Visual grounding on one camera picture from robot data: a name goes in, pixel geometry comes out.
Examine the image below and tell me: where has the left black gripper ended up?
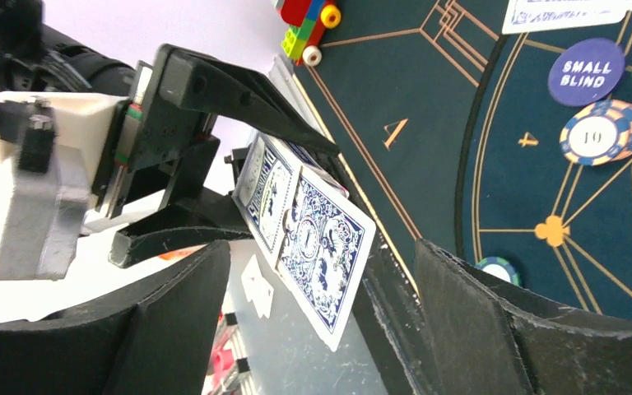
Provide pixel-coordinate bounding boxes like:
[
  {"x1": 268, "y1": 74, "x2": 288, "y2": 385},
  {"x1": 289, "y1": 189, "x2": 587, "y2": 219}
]
[{"x1": 94, "y1": 44, "x2": 340, "y2": 268}]

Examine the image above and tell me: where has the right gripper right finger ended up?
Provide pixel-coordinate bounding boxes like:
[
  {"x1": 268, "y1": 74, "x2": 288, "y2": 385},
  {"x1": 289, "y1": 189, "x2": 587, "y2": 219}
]
[{"x1": 415, "y1": 239, "x2": 632, "y2": 394}]

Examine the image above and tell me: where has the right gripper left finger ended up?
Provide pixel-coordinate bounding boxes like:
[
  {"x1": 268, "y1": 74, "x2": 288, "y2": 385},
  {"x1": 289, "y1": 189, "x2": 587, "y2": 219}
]
[{"x1": 0, "y1": 240, "x2": 231, "y2": 394}]

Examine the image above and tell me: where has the green poker chip stack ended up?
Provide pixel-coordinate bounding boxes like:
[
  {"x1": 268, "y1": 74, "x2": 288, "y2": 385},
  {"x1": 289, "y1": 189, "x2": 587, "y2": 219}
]
[{"x1": 474, "y1": 256, "x2": 522, "y2": 286}]

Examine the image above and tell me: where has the pink chip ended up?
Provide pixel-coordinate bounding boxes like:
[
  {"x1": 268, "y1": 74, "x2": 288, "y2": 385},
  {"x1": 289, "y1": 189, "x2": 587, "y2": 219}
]
[{"x1": 559, "y1": 100, "x2": 632, "y2": 166}]

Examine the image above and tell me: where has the blue playing card deck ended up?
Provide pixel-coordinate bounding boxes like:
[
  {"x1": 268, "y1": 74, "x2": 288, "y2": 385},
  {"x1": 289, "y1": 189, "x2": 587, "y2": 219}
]
[{"x1": 232, "y1": 132, "x2": 349, "y2": 264}]

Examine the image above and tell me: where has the round blue poker mat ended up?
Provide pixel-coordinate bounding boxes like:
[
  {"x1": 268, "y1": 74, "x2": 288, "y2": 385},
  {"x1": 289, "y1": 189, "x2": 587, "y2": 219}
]
[{"x1": 457, "y1": 12, "x2": 632, "y2": 320}]

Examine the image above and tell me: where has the colourful lego car toy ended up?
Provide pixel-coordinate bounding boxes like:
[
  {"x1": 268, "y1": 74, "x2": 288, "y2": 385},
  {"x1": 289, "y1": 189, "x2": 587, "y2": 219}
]
[{"x1": 273, "y1": 0, "x2": 342, "y2": 67}]

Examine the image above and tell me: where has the purple small blind button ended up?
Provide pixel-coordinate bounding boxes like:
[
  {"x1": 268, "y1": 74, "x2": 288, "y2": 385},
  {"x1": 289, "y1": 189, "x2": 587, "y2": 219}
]
[{"x1": 547, "y1": 37, "x2": 625, "y2": 107}]

